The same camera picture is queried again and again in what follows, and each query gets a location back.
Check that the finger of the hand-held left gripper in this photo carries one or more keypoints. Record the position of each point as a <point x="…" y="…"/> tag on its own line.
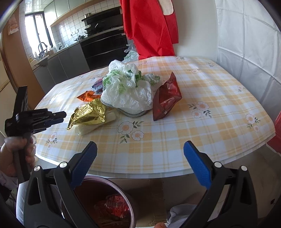
<point x="48" y="123"/>
<point x="59" y="114"/>

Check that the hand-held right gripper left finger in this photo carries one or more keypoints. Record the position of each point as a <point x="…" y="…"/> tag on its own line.
<point x="84" y="162"/>

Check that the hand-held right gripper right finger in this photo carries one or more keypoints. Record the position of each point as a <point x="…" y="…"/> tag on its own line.
<point x="197" y="164"/>

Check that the gold foil wrapper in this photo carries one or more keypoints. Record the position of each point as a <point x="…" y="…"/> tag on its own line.
<point x="87" y="114"/>

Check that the maroon plastic basin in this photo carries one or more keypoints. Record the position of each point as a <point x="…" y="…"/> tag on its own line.
<point x="94" y="193"/>

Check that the red orange foil wrapper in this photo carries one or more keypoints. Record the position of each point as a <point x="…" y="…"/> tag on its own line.
<point x="86" y="96"/>

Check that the purple snack packet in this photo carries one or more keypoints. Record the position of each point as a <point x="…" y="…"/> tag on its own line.
<point x="98" y="86"/>

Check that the clear red plastic tray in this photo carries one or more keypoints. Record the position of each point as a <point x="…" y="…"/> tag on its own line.
<point x="112" y="205"/>

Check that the grey white slipper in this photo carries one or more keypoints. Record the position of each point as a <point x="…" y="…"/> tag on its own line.
<point x="134" y="114"/>

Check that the dark red snack bag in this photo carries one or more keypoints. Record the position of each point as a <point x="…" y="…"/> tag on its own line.
<point x="166" y="98"/>

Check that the white green printed plastic bag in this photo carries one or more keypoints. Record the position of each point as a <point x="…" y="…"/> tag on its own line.
<point x="129" y="92"/>

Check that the person's left hand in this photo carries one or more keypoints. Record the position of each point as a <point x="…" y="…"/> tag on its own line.
<point x="7" y="153"/>

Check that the cream refrigerator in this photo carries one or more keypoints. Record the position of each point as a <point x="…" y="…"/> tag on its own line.
<point x="5" y="94"/>

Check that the yellow checked tablecloth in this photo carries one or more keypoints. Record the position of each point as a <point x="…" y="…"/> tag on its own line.
<point x="175" y="136"/>

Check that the grey base cabinets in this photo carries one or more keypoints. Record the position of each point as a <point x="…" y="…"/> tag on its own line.
<point x="65" y="63"/>

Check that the person's white trouser leg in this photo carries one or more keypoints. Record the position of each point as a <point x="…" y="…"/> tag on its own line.
<point x="180" y="212"/>

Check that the steel kitchen faucet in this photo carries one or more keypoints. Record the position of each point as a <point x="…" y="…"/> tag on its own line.
<point x="41" y="43"/>

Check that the white ribbed garment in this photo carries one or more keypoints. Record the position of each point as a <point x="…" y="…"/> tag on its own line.
<point x="22" y="203"/>

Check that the kitchen window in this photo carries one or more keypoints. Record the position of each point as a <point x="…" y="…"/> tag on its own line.
<point x="37" y="28"/>

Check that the black built-in oven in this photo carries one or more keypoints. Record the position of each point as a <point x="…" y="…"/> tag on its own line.
<point x="103" y="50"/>

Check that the lidded steel cooking pot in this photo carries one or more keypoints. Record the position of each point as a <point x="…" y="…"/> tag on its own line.
<point x="80" y="37"/>

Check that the red plastic stool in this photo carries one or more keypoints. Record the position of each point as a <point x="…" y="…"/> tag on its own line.
<point x="276" y="140"/>

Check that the plastic bags on floor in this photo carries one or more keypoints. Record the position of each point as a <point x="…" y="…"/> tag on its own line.
<point x="131" y="56"/>

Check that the small steel pot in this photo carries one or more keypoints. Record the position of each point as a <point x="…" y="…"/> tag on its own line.
<point x="87" y="15"/>

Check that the red hanging apron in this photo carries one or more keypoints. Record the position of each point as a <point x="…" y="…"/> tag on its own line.
<point x="149" y="28"/>

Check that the white oven mitt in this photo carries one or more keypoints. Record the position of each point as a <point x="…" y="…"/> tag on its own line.
<point x="166" y="7"/>

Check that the paper wall calendar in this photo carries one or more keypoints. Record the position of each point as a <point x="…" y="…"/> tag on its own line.
<point x="13" y="26"/>

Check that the pale green wall cabinets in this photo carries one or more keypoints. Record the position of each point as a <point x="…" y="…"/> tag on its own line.
<point x="65" y="6"/>

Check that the white creased wall sheet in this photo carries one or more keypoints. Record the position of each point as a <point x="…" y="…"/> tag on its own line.
<point x="248" y="43"/>

